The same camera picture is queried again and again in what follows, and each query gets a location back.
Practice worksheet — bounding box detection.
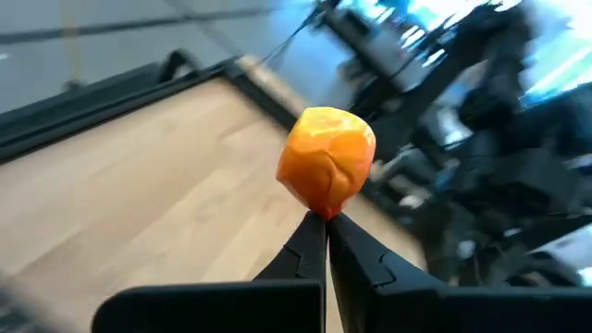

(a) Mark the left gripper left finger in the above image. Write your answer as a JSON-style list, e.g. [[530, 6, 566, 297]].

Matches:
[[91, 211, 328, 333]]

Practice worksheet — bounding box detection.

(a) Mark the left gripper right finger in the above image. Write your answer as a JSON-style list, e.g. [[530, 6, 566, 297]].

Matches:
[[327, 213, 592, 333]]

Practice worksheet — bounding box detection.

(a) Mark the small orange toy pear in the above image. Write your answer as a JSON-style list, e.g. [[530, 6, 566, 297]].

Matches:
[[276, 106, 377, 221]]

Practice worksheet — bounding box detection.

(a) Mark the yellow hanging cable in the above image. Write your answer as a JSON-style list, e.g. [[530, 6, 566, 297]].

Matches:
[[59, 0, 84, 92]]

